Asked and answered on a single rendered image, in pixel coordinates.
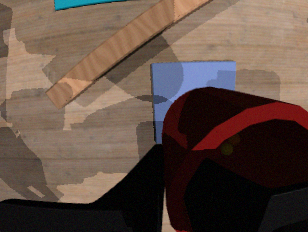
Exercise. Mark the red cup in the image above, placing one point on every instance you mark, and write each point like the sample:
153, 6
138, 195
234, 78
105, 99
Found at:
273, 148

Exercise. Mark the tan wooden bar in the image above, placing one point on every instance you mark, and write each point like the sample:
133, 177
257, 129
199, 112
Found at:
120, 46

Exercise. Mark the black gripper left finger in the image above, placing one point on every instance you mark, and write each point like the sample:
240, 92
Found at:
135, 204

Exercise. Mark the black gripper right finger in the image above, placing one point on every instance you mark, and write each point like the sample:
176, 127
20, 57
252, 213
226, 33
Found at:
218, 200

